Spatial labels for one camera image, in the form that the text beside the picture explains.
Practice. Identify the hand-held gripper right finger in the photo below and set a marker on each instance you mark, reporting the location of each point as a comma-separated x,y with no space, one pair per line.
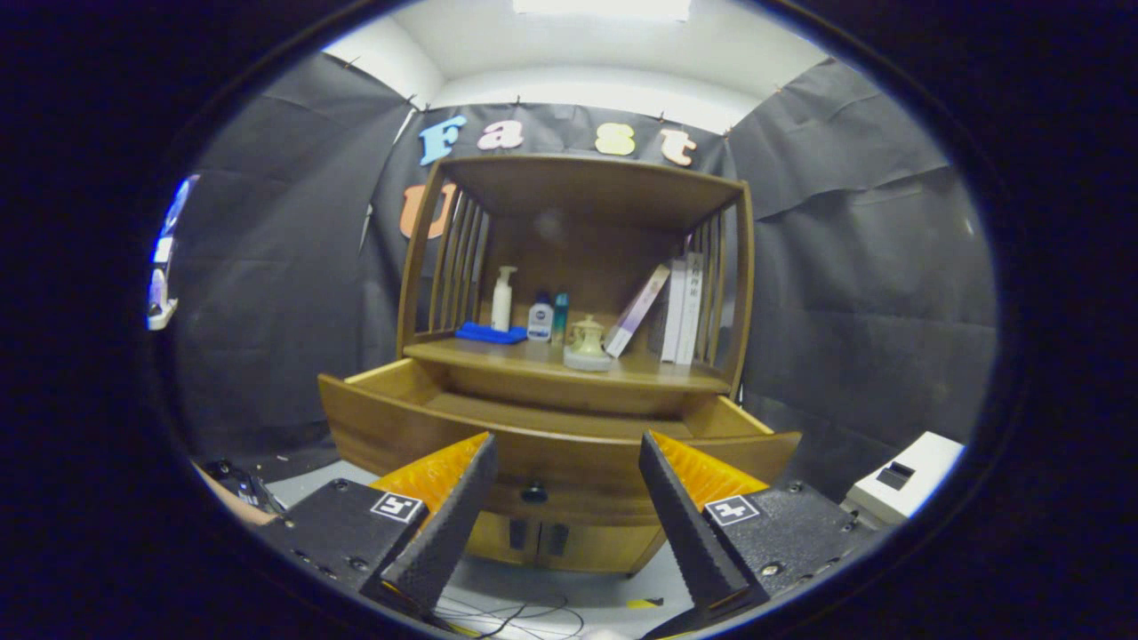
689,529

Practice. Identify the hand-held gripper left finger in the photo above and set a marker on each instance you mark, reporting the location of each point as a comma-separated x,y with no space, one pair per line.
449,524

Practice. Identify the brown wooden drawer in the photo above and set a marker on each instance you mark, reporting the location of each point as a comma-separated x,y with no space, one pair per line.
569,462

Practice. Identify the pale green soap dish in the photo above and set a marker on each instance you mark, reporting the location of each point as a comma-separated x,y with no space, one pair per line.
587,351

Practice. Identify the wooden cabinet door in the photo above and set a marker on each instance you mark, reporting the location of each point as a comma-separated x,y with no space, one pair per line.
498,542
605,551

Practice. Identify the brown wooden countertop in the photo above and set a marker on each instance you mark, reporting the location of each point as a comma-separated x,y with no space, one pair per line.
640,369

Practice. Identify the brown wooden cabinet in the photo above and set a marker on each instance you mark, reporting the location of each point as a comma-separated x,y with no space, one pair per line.
569,258

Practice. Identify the blue folded cloth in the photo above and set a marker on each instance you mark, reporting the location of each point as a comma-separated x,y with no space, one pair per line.
489,333

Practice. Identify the dark patterned book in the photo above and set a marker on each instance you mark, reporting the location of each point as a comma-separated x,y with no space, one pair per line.
660,333

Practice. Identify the black floor device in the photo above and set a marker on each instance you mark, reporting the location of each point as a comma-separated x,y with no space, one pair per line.
244,484

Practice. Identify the white book with black characters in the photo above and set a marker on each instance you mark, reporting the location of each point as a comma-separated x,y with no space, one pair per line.
690,311

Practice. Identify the white blue-capped lotion bottle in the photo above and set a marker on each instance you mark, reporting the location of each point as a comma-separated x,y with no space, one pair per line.
540,324

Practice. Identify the white pump bottle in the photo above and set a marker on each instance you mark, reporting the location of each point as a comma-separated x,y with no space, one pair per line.
502,311

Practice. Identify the purple and white book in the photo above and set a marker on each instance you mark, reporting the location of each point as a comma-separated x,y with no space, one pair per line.
636,311

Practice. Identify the slim teal bottle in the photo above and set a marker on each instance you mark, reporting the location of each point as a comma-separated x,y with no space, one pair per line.
560,320

